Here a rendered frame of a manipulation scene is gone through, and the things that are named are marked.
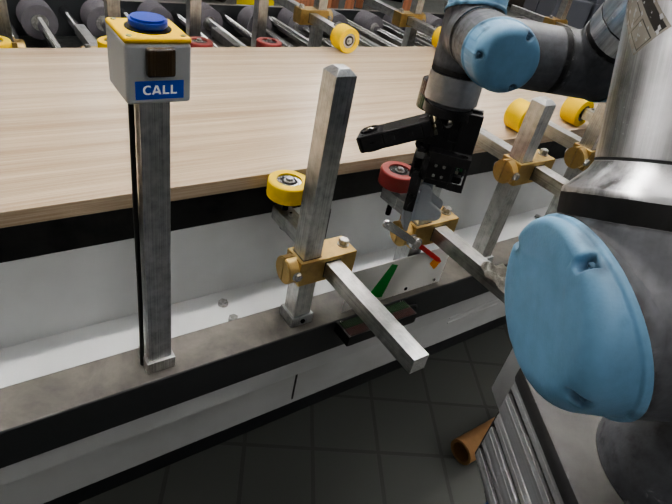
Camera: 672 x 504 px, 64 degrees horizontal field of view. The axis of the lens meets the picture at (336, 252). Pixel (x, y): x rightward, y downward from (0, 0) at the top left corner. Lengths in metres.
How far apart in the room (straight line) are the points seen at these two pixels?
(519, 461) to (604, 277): 0.38
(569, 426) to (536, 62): 0.38
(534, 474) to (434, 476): 1.12
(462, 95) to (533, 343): 0.47
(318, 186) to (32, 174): 0.47
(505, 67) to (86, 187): 0.67
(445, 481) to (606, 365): 1.45
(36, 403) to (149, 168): 0.40
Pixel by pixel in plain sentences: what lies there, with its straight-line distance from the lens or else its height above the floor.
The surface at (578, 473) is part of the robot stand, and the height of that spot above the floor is 1.04.
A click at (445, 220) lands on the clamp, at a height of 0.87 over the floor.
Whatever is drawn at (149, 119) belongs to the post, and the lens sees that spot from 0.66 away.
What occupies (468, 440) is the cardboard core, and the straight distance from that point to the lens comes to 1.75.
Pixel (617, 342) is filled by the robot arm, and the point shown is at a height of 1.23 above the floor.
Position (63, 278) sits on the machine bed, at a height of 0.74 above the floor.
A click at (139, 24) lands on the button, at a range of 0.63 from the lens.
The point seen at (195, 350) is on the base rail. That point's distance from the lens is 0.94.
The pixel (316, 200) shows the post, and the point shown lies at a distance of 0.84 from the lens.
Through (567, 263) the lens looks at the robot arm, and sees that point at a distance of 0.32.
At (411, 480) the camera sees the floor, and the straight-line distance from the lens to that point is 1.71.
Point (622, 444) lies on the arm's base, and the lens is 0.50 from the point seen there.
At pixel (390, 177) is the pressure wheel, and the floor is 0.90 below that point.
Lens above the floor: 1.40
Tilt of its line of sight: 36 degrees down
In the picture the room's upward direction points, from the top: 12 degrees clockwise
